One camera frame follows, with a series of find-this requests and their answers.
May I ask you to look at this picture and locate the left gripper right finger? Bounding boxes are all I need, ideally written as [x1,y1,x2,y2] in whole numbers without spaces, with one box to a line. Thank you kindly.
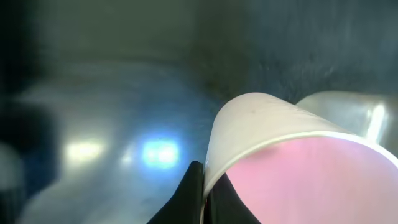
[206,172,262,224]

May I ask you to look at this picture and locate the pink cup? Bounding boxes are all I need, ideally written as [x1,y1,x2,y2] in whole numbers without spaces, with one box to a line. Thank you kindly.
[200,92,398,224]

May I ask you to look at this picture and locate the steel sink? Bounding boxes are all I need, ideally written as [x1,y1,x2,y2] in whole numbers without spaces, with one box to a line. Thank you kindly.
[295,90,398,156]

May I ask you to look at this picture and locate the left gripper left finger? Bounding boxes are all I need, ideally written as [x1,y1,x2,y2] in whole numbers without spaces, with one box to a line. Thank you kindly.
[146,160,205,224]

